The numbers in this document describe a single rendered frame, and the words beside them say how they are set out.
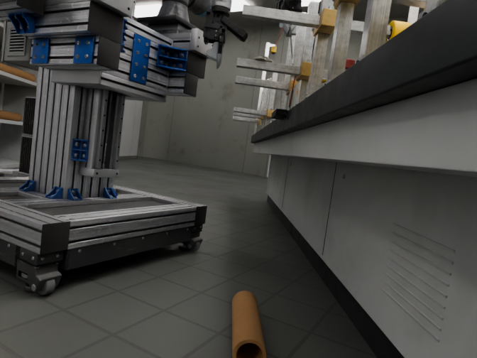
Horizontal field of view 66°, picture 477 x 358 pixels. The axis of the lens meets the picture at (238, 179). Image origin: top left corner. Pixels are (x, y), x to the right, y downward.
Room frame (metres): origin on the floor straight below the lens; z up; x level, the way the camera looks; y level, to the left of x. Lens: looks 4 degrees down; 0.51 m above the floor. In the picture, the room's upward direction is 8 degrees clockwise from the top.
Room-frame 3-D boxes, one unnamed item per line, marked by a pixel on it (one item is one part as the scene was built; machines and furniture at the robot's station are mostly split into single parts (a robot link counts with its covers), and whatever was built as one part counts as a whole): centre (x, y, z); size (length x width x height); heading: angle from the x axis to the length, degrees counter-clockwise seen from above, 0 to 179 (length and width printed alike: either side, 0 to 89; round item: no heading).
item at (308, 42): (1.49, -0.20, 0.89); 0.03 x 0.03 x 0.48; 2
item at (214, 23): (1.43, 0.16, 0.96); 0.09 x 0.08 x 0.12; 92
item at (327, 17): (1.21, -0.21, 0.94); 0.13 x 0.06 x 0.05; 2
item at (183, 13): (1.72, 0.39, 1.09); 0.15 x 0.15 x 0.10
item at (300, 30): (1.74, -0.19, 0.93); 0.03 x 0.03 x 0.48; 2
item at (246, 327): (0.98, -0.08, 0.04); 0.30 x 0.08 x 0.08; 2
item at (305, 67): (1.46, -0.20, 0.84); 0.13 x 0.06 x 0.05; 2
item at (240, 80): (1.69, -0.15, 0.82); 0.43 x 0.03 x 0.04; 92
